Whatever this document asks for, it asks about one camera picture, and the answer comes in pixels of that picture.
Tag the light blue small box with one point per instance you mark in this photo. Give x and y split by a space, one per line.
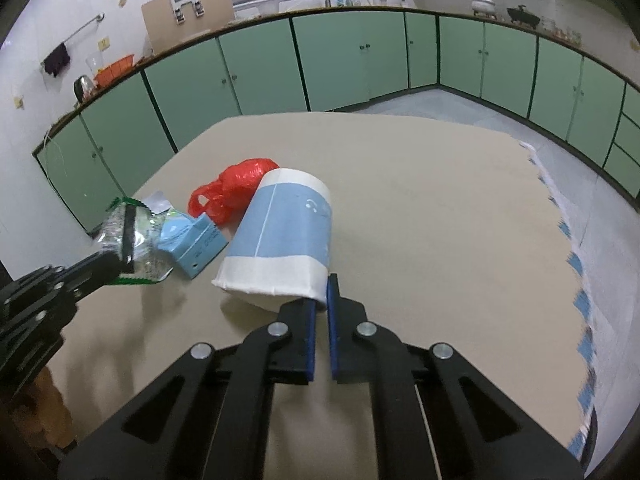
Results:
189 243

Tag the cardboard sheet on counter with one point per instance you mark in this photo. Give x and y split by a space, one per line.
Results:
173 22

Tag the green silver snack wrapper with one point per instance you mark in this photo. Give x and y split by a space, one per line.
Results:
132 231

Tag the orange basket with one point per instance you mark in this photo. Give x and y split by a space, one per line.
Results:
112 72

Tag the black wok pan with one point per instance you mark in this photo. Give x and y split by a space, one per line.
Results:
520 15

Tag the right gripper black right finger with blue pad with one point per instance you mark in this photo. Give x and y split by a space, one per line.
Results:
363 352

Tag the person hand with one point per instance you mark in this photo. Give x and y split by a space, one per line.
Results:
41 416

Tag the black cloth on rail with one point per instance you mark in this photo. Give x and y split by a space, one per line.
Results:
57 60

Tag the green lower kitchen cabinets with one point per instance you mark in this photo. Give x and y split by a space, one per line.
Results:
315 61

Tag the black trash bin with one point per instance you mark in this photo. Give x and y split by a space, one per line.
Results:
590 441

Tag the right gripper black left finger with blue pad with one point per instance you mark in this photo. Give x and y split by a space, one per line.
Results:
242 387

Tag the red plastic bag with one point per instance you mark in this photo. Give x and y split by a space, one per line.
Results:
231 192

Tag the blue white paper cup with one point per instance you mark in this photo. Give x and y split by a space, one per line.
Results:
281 249

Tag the wall towel rail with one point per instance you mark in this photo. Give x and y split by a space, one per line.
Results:
96 20

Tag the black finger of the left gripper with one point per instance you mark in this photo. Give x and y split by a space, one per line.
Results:
88 275

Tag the white ceramic pot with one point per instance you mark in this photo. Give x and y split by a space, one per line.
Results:
484 7

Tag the steel kettle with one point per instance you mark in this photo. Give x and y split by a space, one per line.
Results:
83 88

